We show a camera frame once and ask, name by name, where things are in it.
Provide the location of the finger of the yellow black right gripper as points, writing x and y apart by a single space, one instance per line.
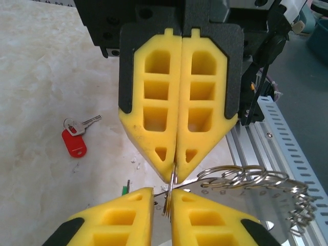
173 102
184 102

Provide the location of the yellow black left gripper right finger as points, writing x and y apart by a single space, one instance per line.
205 207

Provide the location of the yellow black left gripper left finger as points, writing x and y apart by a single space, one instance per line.
115 207

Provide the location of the key with green tag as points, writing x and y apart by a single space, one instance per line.
124 191

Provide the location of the numbered metal disc with keyrings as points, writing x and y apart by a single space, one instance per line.
251 197

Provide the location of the key with red tag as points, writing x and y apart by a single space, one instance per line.
74 143

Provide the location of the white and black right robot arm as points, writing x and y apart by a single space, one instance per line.
289 10

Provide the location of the teal plastic bin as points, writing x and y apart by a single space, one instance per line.
320 38

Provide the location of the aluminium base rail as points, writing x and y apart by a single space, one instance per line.
256 153

